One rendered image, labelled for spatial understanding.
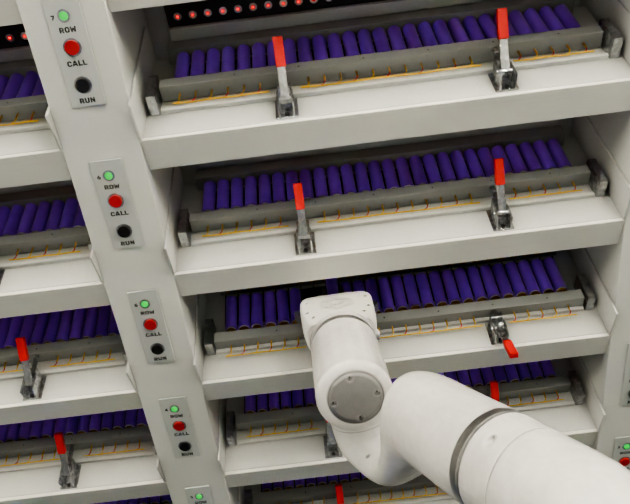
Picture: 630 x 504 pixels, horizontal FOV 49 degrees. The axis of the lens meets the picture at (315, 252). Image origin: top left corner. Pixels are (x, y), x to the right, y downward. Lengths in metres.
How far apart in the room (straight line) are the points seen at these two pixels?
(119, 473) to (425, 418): 0.71
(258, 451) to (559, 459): 0.73
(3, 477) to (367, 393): 0.74
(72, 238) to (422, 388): 0.57
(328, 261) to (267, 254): 0.08
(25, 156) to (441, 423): 0.58
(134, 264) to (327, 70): 0.36
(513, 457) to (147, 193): 0.55
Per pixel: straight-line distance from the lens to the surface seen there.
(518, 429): 0.56
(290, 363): 1.04
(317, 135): 0.85
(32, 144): 0.92
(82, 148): 0.88
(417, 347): 1.04
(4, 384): 1.17
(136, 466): 1.22
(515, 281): 1.11
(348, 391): 0.74
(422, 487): 1.33
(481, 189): 0.99
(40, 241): 1.03
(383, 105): 0.85
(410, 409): 0.63
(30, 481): 1.28
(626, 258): 1.03
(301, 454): 1.17
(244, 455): 1.18
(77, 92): 0.86
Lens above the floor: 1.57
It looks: 29 degrees down
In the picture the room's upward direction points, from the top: 7 degrees counter-clockwise
